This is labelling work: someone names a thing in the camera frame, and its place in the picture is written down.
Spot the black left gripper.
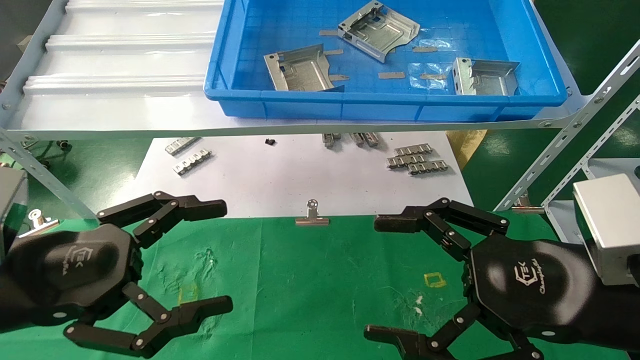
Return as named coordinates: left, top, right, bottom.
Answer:
left=0, top=191, right=234, bottom=359

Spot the green table cloth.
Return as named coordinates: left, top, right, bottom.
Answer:
left=0, top=212, right=631, bottom=360

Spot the grey metal shelf rack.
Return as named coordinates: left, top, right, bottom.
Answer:
left=0, top=0, right=640, bottom=221

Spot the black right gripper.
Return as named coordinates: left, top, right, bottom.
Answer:
left=363, top=197, right=640, bottom=360

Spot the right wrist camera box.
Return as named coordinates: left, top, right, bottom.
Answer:
left=572, top=173, right=640, bottom=287

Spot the blue plastic bin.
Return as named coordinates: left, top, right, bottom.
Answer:
left=203, top=0, right=571, bottom=122

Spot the sheet metal bracket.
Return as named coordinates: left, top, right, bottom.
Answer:
left=263, top=44, right=346, bottom=92
left=337, top=1, right=421, bottom=63
left=452, top=57, right=521, bottom=97

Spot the white slotted shelf unit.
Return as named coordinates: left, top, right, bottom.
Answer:
left=542, top=95, right=640, bottom=246

